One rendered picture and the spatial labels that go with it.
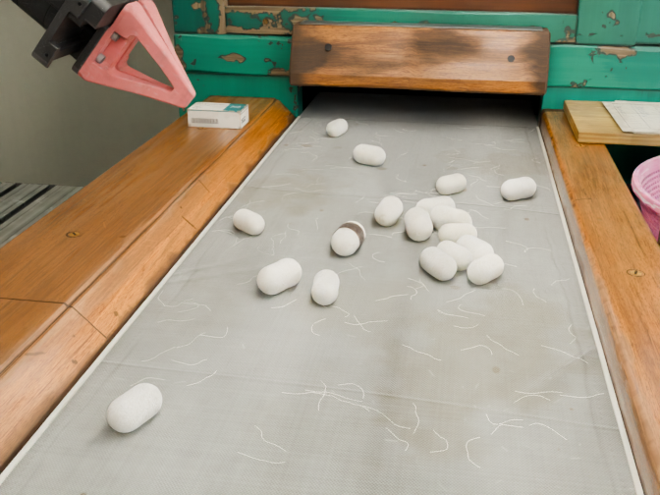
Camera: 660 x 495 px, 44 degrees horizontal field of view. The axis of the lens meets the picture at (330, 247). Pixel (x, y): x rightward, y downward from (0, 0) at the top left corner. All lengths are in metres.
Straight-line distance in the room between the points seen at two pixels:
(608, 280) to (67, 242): 0.38
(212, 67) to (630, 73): 0.51
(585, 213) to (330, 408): 0.31
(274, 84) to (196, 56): 0.10
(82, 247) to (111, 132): 1.44
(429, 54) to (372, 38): 0.07
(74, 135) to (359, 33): 1.21
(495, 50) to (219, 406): 0.62
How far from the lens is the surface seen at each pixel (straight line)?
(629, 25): 1.03
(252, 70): 1.05
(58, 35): 0.62
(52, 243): 0.62
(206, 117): 0.91
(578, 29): 1.02
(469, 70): 0.96
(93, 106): 2.04
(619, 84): 1.04
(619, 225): 0.66
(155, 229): 0.64
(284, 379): 0.47
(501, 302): 0.57
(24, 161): 2.16
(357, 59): 0.97
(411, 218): 0.66
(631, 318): 0.52
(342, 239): 0.62
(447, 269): 0.59
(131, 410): 0.43
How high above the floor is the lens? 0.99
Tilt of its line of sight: 23 degrees down
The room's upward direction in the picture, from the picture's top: straight up
